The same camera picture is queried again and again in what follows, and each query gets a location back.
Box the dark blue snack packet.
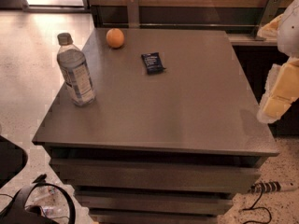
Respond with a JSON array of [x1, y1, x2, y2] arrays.
[[141, 52, 165, 75]]

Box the white power strip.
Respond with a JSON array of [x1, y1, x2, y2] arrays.
[[248, 181, 298, 193]]

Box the black power cable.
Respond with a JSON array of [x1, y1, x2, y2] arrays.
[[242, 189, 273, 224]]

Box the metal shelf bracket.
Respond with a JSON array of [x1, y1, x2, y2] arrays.
[[126, 0, 140, 28], [251, 0, 282, 41]]

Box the black curved ring part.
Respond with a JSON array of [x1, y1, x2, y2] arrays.
[[0, 175, 76, 224]]

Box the right metal shelf bracket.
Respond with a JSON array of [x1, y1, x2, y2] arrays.
[[251, 0, 282, 41]]

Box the grey drawer cabinet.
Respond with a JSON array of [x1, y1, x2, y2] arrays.
[[34, 29, 278, 224]]

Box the left metal shelf bracket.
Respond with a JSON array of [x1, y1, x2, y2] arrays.
[[126, 0, 140, 28]]

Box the orange fruit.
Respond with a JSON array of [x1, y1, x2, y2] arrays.
[[107, 28, 124, 49]]

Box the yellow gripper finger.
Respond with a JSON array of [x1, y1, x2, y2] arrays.
[[257, 58, 299, 124], [257, 14, 282, 39]]

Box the clear plastic water bottle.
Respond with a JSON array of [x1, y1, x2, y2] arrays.
[[56, 33, 95, 106]]

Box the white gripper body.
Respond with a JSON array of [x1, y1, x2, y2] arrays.
[[277, 0, 299, 58]]

